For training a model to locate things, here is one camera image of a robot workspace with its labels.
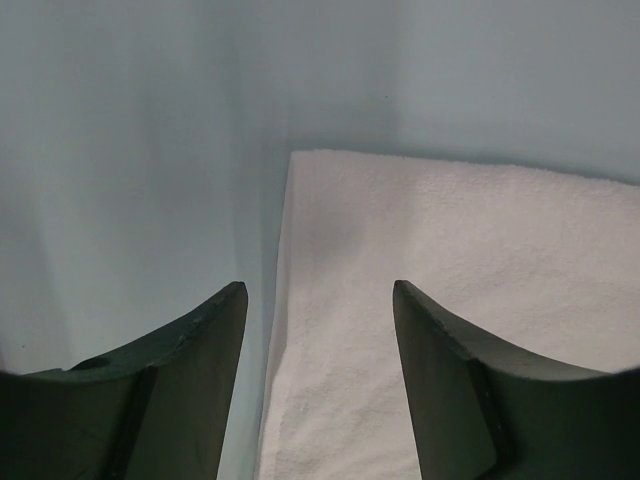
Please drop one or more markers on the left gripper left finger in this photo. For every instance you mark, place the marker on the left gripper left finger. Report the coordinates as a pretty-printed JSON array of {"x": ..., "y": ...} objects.
[{"x": 155, "y": 408}]

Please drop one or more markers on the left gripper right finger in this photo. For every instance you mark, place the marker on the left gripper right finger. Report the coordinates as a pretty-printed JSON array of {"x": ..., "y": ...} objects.
[{"x": 484, "y": 408}]

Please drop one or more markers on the white towel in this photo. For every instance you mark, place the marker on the white towel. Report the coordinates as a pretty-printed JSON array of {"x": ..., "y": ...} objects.
[{"x": 545, "y": 260}]

